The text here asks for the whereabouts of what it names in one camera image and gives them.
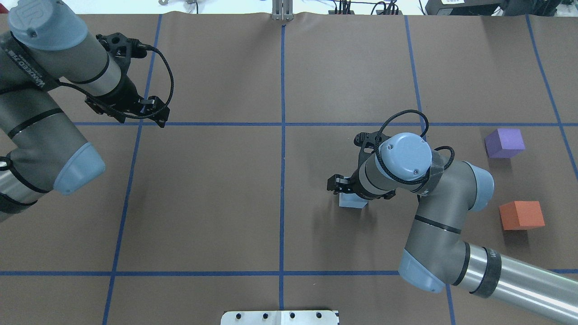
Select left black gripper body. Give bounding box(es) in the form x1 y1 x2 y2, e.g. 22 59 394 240
85 77 143 123

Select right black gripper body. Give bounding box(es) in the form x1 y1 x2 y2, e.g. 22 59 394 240
348 168 396 201

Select light blue foam block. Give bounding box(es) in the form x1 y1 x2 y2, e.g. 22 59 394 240
339 193 368 209

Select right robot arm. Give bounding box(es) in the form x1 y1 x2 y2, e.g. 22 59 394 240
326 131 578 325

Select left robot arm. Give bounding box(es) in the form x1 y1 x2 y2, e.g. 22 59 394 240
0 0 174 221

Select purple foam block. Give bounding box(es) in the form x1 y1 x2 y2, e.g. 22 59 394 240
484 128 526 158

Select orange foam block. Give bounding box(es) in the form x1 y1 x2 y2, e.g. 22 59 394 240
498 201 545 231

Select brown paper table cover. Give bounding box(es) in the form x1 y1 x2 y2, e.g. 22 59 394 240
1 12 577 325

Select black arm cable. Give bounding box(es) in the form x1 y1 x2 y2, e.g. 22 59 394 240
373 110 456 186

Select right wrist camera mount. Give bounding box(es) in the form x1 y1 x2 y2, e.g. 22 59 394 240
353 131 388 167

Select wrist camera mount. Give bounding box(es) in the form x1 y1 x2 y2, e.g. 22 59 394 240
353 131 388 167
96 32 150 65

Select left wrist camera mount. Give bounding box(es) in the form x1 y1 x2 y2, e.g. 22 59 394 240
96 32 150 65

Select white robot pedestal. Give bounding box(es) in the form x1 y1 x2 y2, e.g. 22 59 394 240
220 309 340 325

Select aluminium frame post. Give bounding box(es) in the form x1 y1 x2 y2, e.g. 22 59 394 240
271 0 294 21

